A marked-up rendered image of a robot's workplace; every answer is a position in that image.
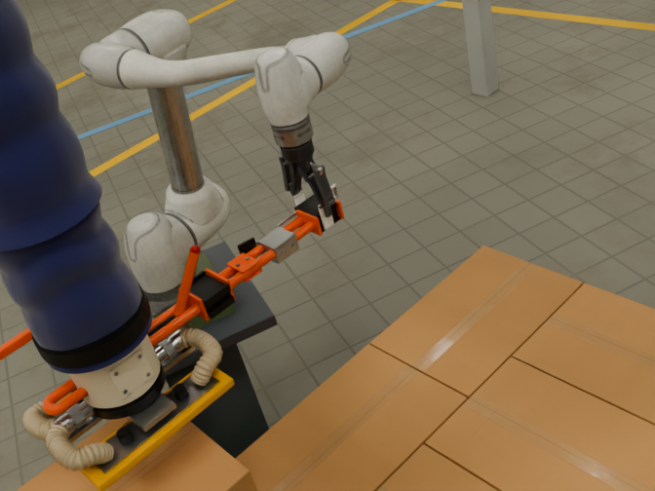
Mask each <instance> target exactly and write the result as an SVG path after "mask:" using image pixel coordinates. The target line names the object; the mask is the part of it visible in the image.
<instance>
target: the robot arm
mask: <svg viewBox="0 0 655 491"><path fill-rule="evenodd" d="M191 38H192V30H191V26H190V23H189V21H188V20H187V18H186V17H185V16H184V15H183V14H182V13H180V12H179V11H176V10H165V9H157V10H153V11H150V12H147V13H145V14H142V15H141V16H138V17H137V18H135V19H132V20H130V21H129V22H127V23H126V24H125V25H123V26H122V27H121V28H120V29H118V30H116V31H115V32H113V33H112V34H110V35H108V36H107V37H105V38H103V39H101V40H100V42H99V43H93V44H91V45H89V46H88V47H86V48H85V49H84V50H83V51H82V53H81V55H80V59H79V63H80V67H81V69H82V70H83V72H84V73H85V75H86V76H87V77H88V78H90V79H91V80H92V81H94V82H96V83H97V84H100V85H102V86H105V87H108V88H113V89H119V90H140V89H147V93H148V96H149V100H150V104H151V108H152V112H153V116H154V120H155V124H156V128H157V132H158V135H159V138H160V142H161V146H162V150H163V154H164V158H165V162H166V166H167V170H168V174H169V177H170V181H171V184H170V185H169V186H168V188H167V190H166V202H165V212H164V213H163V214H162V213H158V212H147V213H143V214H140V215H138V216H136V217H134V218H133V219H132V220H131V221H130V222H129V224H128V225H127V227H126V229H125V234H124V245H125V251H126V254H127V257H128V260H129V263H130V265H131V268H132V270H133V272H134V274H135V277H136V279H137V281H138V282H139V284H140V286H141V288H142V289H143V291H144V293H145V296H146V298H147V300H148V302H149V305H150V311H151V314H152V318H157V317H159V316H160V315H162V314H163V313H164V312H166V311H167V310H168V309H169V308H170V307H172V306H173V305H175V304H176V301H177V297H178V294H179V290H178V289H179V287H180V286H181V282H182V278H183V274H184V270H185V266H186V262H187V258H188V254H189V249H190V247H191V246H198V247H201V246H202V245H203V244H205V243H206V242H207V241H208V240H209V239H210V238H211V237H212V236H213V235H214V234H215V233H216V232H217V231H218V230H219V229H220V228H221V227H222V226H223V224H224V223H225V221H226V219H227V217H228V215H229V212H230V207H231V205H230V200H229V197H228V195H227V194H226V192H225V191H224V189H223V188H222V187H220V186H219V185H218V184H216V183H213V182H212V181H211V180H210V179H208V178H207V177H205V176H203V174H202V170H201V165H200V161H199V156H198V152H197V147H196V143H195V138H194V134H193V130H192V125H191V121H190V116H189V112H188V107H187V103H186V98H185V94H184V89H183V87H184V86H191V85H197V84H202V83H207V82H211V81H216V80H221V79H226V78H230V77H235V76H240V75H245V74H250V73H254V75H255V83H256V88H257V93H258V96H259V100H260V103H261V106H262V108H263V111H264V113H265V114H266V116H267V117H268V119H269V122H270V127H271V129H272V132H273V135H274V138H275V142H276V144H277V145H279V146H280V148H281V152H282V155H283V156H282V157H280V158H279V161H280V163H281V166H282V172H283V178H284V183H285V189H286V191H287V192H288V191H290V193H291V194H292V195H293V199H294V202H295V205H296V206H298V205H299V204H301V203H302V202H304V201H305V200H306V198H305V195H304V191H301V190H302V189H303V188H302V187H301V181H302V177H303V178H304V180H305V182H308V184H309V185H310V187H311V189H312V191H313V193H314V195H315V196H316V198H317V200H318V202H319V205H318V208H319V212H320V216H321V219H322V222H323V226H324V230H327V229H329V228H330V227H331V226H333V225H334V222H333V218H332V212H331V208H330V205H332V204H333V203H334V202H335V198H334V196H333V194H332V191H331V188H330V186H329V183H328V179H327V176H326V170H325V167H324V166H323V165H321V166H317V165H316V164H315V162H314V160H313V153H314V150H315V149H314V145H313V141H312V136H313V129H312V125H311V121H310V115H309V112H308V106H309V105H310V104H311V102H312V100H313V98H314V97H315V96H316V95H317V94H318V93H320V92H322V91H324V90H325V89H327V88H328V87H330V86H331V85H332V84H333V83H334V82H335V81H336V80H337V79H339V77H340V76H341V75H342V74H343V73H344V72H345V70H346V69H347V67H348V65H349V63H350V60H351V50H350V46H349V44H348V42H347V40H346V39H345V38H344V37H343V36H342V35H340V34H339V33H336V32H324V33H320V34H318V35H311V36H307V37H302V38H294V39H292V40H290V41H289V42H288V44H287V45H286V46H282V47H267V48H259V49H252V50H246V51H240V52H235V53H229V54H223V55H217V56H210V57H199V58H193V59H185V58H186V51H187V48H188V47H189V45H190V42H191ZM312 173H313V175H312V176H310V175H311V174H312ZM308 176H310V177H309V178H308ZM299 191H300V192H299Z"/></svg>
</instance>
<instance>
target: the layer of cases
mask: <svg viewBox="0 0 655 491"><path fill-rule="evenodd" d="M235 459H236V460H237V461H238V462H239V463H241V464H242V465H243V466H244V467H245V468H247V469H248V470H249V471H250V474H251V477H252V479H253V481H254V484H255V486H256V489H257V491H655V309H653V308H650V307H647V306H645V305H642V304H639V303H637V302H635V301H632V300H630V299H627V298H624V297H622V296H619V295H616V294H614V293H611V292H608V291H606V290H603V289H600V288H597V287H595V286H592V285H589V284H587V283H584V284H583V283H582V282H580V281H577V280H574V279H572V278H569V277H567V276H565V275H562V274H559V273H556V272H554V271H551V270H548V269H546V268H543V267H540V266H538V265H535V264H532V263H530V262H527V261H524V260H522V259H519V258H516V257H515V256H512V255H509V254H506V253H504V252H501V251H498V250H496V249H493V248H490V247H488V246H485V245H483V246H482V247H481V248H480V249H479V250H478V251H476V252H475V253H474V254H473V255H472V256H471V257H469V258H468V259H467V260H466V261H465V262H464V263H462V264H461V265H460V266H459V267H458V268H457V269H455V270H454V271H453V272H452V273H451V274H450V275H448V276H447V277H446V278H445V279H444V280H443V281H441V282H440V283H439V284H438V285H437V286H435V287H434V288H433V289H432V290H431V291H430V292H428V293H427V294H426V295H425V296H424V297H423V298H421V299H420V300H419V301H418V302H417V303H416V304H414V305H413V306H412V307H411V308H410V309H409V310H407V311H406V312H405V313H404V314H403V315H402V316H400V317H399V318H398V319H397V320H396V321H394V322H393V323H392V324H391V325H390V326H389V327H388V328H386V329H385V330H384V331H383V332H382V333H381V334H379V335H378V336H377V337H376V338H375V339H374V340H372V341H371V342H370V345H369V344H368V345H367V346H365V347H364V348H363V349H362V350H361V351H360V352H358V353H357V354H356V355H355V356H354V357H353V358H351V359H350V360H349V361H348V362H347V363H345V364H344V365H343V366H342V367H341V368H340V369H338V370H337V371H336V372H335V373H334V374H333V375H331V376H330V377H329V378H328V379H327V380H326V381H325V382H324V383H323V384H322V385H321V386H320V387H318V388H317V389H316V390H315V391H314V392H313V393H311V394H310V395H309V396H308V397H307V398H305V399H304V400H302V401H301V402H300V403H299V404H297V405H296V406H295V407H294V409H293V410H292V411H290V412H289V413H288V414H287V415H286V416H285V417H283V418H282V419H281V420H280V421H279V422H278V423H276V424H275V425H274V426H273V427H272V428H271V429H269V430H268V431H267V432H266V433H265V434H263V435H262V436H261V437H260V438H259V439H258V440H256V441H255V442H254V443H253V444H252V445H251V446H249V447H248V448H247V449H246V450H245V451H244V452H242V453H241V454H240V455H239V456H238V457H237V458H235Z"/></svg>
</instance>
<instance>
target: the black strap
mask: <svg viewBox="0 0 655 491"><path fill-rule="evenodd" d="M139 288H140V291H141V294H142V295H141V301H140V305H139V307H138V309H137V311H136V312H135V314H134V315H133V316H132V317H131V318H130V319H128V320H127V321H126V322H125V323H124V324H123V325H122V326H120V327H119V328H118V329H116V330H114V331H113V332H111V333H109V334H107V335H105V336H103V337H102V338H100V339H98V340H96V341H95V342H93V343H91V344H88V345H85V346H82V347H79V348H76V349H72V350H68V351H53V350H48V349H44V348H42V347H41V346H40V345H39V344H38V343H37V341H36V340H35V338H34V337H33V335H32V340H33V343H34V345H35V347H36V348H37V350H38V352H39V353H40V355H41V357H42V358H43V359H44V361H46V362H47V363H49V364H50V365H53V366H56V367H61V368H78V367H85V366H90V365H93V364H96V363H99V362H102V361H104V360H107V359H110V358H112V357H114V356H116V355H117V354H119V353H120V352H122V351H123V350H125V349H126V348H127V347H129V346H130V345H131V344H132V343H133V342H134V340H135V339H137V337H138V336H139V335H140V334H141V333H142V331H143V330H144V328H145V327H146V326H147V324H148V321H149V319H150V313H151V311H150V305H149V302H148V300H147V298H146V296H145V293H144V291H143V289H142V288H141V286H140V285H139Z"/></svg>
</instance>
